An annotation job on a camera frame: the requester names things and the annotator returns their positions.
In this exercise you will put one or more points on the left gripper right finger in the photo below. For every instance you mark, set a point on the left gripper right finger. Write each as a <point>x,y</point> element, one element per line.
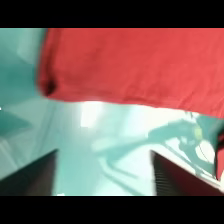
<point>176,180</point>

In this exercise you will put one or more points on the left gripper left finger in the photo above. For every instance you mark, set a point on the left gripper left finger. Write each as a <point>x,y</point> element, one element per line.
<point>35,178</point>

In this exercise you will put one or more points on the red T-shirt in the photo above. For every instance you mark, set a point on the red T-shirt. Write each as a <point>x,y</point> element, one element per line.
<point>133,66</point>

